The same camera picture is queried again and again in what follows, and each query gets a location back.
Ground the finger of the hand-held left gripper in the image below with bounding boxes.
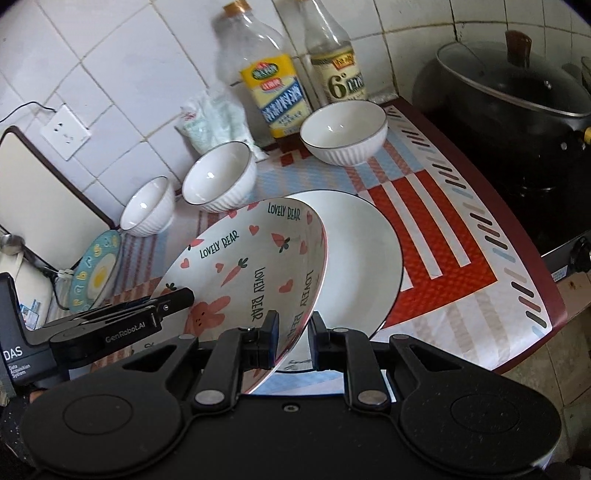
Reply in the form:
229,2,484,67
44,288,195,332

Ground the black cooking pot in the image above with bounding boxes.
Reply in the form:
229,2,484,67
413,44,591,191

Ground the beige cutting board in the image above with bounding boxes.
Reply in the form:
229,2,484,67
0,126,114,274

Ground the white rice cooker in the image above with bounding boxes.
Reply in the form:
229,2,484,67
0,251,54,331

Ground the white wall socket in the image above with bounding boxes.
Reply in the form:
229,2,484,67
39,104,92,161

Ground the glass lid brown knob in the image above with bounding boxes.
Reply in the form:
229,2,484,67
436,30,591,117

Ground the blue fried egg plate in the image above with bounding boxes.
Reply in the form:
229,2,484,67
69,230,123,313

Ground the white ribbed bowl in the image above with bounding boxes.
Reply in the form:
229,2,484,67
119,176,177,238
181,141,258,214
299,100,389,168

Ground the striped patterned table mat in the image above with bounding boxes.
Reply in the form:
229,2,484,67
60,97,567,398

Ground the bear and carrot print plate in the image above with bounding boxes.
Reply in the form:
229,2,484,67
150,199,328,396

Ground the black gas stove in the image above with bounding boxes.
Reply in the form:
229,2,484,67
429,106,591,287

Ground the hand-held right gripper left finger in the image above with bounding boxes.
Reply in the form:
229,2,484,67
122,311,281,415

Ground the clear bottle beige label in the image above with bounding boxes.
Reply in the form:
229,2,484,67
295,0,370,107

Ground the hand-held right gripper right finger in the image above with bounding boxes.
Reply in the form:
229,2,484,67
312,312,467,415

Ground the thin black wire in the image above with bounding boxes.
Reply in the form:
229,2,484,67
0,102,58,126

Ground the plain white plate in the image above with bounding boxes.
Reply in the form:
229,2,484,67
276,190,405,374

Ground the black power cable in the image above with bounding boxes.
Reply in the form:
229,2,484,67
44,268,68,319

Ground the yellow label bottle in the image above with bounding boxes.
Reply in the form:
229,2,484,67
215,0,315,142

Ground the white bag green print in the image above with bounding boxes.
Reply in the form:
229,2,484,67
194,88,267,162

